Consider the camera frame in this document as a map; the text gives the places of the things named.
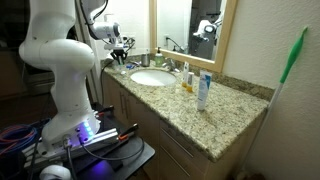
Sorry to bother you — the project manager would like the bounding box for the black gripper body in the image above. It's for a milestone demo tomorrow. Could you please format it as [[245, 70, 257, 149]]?
[[109, 48, 129, 58]]

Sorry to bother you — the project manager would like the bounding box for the stainless steel cup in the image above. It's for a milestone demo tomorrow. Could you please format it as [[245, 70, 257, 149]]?
[[140, 53, 151, 68]]

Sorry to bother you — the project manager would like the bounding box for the white oval sink basin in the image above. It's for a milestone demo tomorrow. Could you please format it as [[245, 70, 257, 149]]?
[[129, 69, 178, 88]]

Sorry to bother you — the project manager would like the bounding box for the green soap pump bottle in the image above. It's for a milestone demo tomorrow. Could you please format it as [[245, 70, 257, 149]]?
[[154, 46, 165, 68]]

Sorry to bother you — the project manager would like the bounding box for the chrome sink faucet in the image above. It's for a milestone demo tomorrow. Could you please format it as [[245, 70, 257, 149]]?
[[162, 57, 181, 74]]

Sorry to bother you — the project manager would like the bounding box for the orange black clamp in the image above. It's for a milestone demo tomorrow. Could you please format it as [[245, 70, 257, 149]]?
[[94, 105, 115, 118], [117, 123, 139, 143]]

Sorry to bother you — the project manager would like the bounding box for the yellow soap bottle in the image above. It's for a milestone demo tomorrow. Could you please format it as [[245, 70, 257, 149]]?
[[181, 61, 190, 89]]

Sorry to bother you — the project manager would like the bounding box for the slim white tube yellow cap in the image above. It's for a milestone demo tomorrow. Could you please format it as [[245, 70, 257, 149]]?
[[186, 71, 195, 94]]

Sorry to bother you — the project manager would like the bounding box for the wooden vanity cabinet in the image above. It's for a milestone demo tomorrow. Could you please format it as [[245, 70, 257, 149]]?
[[101, 71, 268, 180]]

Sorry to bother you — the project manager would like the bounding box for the tall white blue lotion tube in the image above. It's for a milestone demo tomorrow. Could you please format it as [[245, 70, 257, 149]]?
[[196, 69, 213, 112]]

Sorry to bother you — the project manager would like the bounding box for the black robot cart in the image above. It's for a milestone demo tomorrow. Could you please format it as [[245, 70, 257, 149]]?
[[19, 103, 156, 180]]

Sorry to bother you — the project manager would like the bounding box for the white round device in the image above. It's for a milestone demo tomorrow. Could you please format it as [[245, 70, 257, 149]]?
[[39, 164, 72, 180]]

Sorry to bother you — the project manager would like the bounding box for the white wall outlet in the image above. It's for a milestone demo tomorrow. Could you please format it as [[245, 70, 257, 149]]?
[[128, 34, 137, 49]]

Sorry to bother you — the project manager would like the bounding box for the black power cable with plug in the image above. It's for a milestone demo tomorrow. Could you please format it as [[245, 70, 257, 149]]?
[[99, 37, 137, 106]]

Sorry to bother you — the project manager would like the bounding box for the metal cabinet door handle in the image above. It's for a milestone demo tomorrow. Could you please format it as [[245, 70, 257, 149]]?
[[119, 91, 125, 115]]

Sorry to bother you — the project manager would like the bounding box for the aluminium mounting rail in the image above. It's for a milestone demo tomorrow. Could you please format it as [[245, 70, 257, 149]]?
[[21, 128, 121, 168]]

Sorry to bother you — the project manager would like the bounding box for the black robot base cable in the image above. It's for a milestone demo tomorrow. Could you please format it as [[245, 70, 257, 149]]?
[[78, 134, 146, 163]]

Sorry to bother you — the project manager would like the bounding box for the metal drawer handle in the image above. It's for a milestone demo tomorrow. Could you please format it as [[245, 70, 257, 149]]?
[[161, 146, 188, 178], [161, 128, 195, 158]]

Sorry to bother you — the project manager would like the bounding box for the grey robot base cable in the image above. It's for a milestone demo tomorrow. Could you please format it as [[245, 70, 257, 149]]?
[[63, 138, 78, 180]]

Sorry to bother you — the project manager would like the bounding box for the wooden framed wall mirror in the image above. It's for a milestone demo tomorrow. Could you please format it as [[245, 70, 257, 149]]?
[[148, 0, 238, 74]]

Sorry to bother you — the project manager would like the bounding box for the blue cable coil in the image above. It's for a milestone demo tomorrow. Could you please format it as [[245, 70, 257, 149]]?
[[0, 123, 43, 156]]

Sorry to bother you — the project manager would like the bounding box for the orange cable coil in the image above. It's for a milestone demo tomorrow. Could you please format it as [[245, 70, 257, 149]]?
[[0, 126, 39, 158]]

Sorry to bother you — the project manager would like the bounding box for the green handled broom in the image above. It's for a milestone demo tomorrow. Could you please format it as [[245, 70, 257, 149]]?
[[238, 26, 309, 180]]

